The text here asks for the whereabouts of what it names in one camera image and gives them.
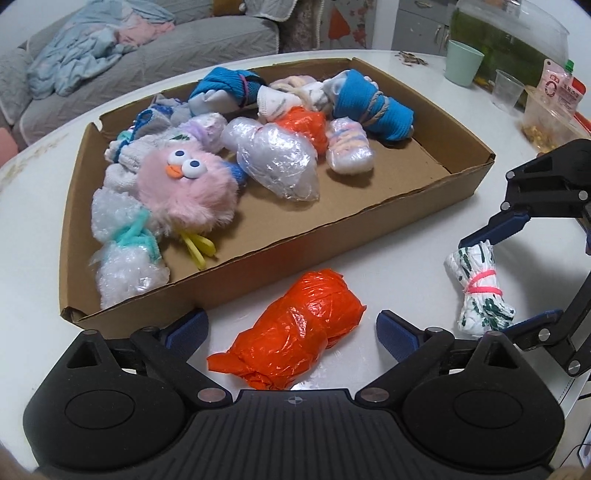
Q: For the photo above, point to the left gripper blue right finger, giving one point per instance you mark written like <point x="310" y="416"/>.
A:
<point x="418" y="353"/>

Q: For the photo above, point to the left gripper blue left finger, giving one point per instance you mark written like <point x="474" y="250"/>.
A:
<point x="167" y="350"/>

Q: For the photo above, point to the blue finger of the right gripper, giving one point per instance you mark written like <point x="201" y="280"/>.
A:
<point x="499" y="227"/>
<point x="526" y="334"/>

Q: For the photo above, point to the white green striped sock bundle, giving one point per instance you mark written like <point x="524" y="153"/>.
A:
<point x="484" y="308"/>

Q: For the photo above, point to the bubble wrap teal tie bundle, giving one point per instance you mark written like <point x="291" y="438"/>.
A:
<point x="129" y="262"/>

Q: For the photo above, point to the long orange plastic bundle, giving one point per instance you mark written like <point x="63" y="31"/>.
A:
<point x="289" y="337"/>

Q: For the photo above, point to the brown cardboard tray box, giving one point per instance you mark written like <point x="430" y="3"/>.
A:
<point x="274" y="233"/>

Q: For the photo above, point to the pink fluffy monster toy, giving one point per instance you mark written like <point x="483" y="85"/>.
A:
<point x="190" y="192"/>

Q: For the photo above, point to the pastel sock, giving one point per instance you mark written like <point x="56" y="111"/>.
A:
<point x="349" y="151"/>

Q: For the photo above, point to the blue cloth rope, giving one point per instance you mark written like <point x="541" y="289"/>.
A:
<point x="355" y="96"/>

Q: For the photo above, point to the small orange plastic bundle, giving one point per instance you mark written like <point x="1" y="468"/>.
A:
<point x="312" y="125"/>

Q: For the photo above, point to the clear bubble wrap red band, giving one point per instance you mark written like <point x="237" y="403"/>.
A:
<point x="283" y="162"/>

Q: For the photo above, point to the white purple sock bundle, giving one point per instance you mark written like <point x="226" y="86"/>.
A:
<point x="207" y="129"/>

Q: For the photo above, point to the grey blue patterned sock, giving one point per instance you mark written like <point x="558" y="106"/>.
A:
<point x="161" y="114"/>

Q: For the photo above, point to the lavender cloth beige tie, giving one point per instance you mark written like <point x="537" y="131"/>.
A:
<point x="292" y="82"/>

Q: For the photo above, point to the white cloth beige tie bundle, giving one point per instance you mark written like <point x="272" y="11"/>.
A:
<point x="274" y="104"/>

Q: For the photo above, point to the blue sock pink band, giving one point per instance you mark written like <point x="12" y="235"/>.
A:
<point x="224" y="91"/>

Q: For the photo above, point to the grey sock blue trim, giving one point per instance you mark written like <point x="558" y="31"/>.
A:
<point x="121" y="176"/>

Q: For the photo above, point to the white teal pink sock ball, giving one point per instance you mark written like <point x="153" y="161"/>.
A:
<point x="113" y="151"/>

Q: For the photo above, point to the clear snack container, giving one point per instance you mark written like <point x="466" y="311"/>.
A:
<point x="544" y="127"/>

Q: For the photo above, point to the pink snack packet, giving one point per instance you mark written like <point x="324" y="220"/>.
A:
<point x="560" y="88"/>

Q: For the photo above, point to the clear plastic cup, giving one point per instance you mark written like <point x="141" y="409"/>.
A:
<point x="506" y="92"/>

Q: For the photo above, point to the glass fish bowl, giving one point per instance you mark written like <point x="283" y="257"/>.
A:
<point x="514" y="36"/>

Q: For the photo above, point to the mint green plastic cup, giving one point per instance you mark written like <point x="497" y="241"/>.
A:
<point x="462" y="63"/>

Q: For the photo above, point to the scattered seed shells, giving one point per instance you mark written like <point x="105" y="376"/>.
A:
<point x="411" y="59"/>

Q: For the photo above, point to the grey cabinet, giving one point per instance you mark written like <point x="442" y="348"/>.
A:
<point x="423" y="26"/>

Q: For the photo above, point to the decorated fridge door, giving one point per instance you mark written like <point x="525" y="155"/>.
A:
<point x="348" y="24"/>

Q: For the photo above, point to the pink plastic stool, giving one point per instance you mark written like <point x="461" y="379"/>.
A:
<point x="8" y="146"/>

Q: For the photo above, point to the grey quilted sofa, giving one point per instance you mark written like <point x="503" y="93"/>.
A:
<point x="198" y="40"/>

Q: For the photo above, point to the light blue blanket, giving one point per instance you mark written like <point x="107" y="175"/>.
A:
<point x="92" y="41"/>

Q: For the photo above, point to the brown plush toy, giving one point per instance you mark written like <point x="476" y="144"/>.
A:
<point x="227" y="7"/>

